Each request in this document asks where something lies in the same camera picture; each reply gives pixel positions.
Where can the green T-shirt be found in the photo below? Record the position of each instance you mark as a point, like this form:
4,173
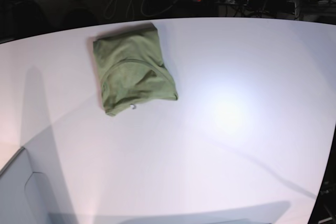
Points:
131,69

